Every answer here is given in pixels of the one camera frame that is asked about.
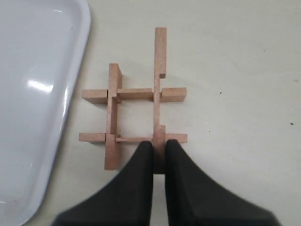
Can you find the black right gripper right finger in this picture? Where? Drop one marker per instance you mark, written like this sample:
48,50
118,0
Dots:
194,199

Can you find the wooden notched plank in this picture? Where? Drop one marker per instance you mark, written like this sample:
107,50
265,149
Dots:
100,96
111,146
159,73
101,137

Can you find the white plastic tray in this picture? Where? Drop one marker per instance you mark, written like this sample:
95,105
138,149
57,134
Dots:
42,43

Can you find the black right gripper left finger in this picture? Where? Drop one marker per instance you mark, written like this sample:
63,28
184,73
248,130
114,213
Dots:
125,201

